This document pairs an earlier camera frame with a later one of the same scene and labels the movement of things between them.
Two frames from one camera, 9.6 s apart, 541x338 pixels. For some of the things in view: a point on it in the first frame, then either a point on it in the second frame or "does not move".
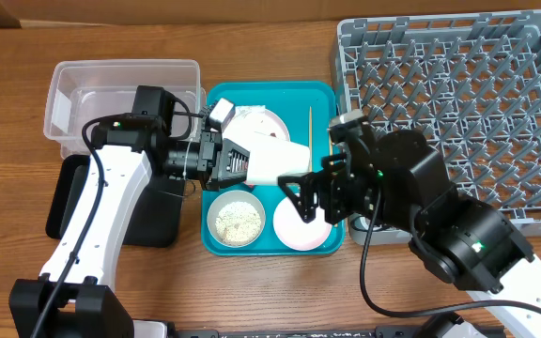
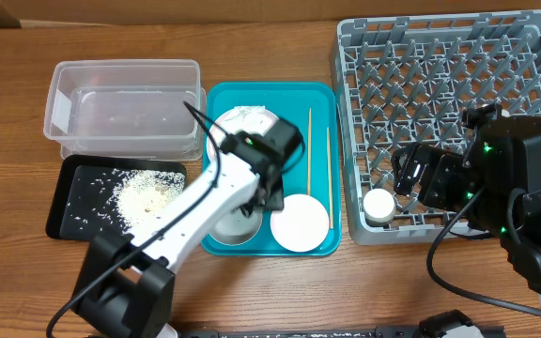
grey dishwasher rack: [489, 93] does not move
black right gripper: [335, 176] → [440, 163]
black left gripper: [212, 144] → [275, 198]
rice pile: [238, 222] → [137, 195]
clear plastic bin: [80, 91] does not move
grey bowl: [236, 219] does not move
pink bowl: [295, 233] does not move
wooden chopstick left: [311, 139] does not move
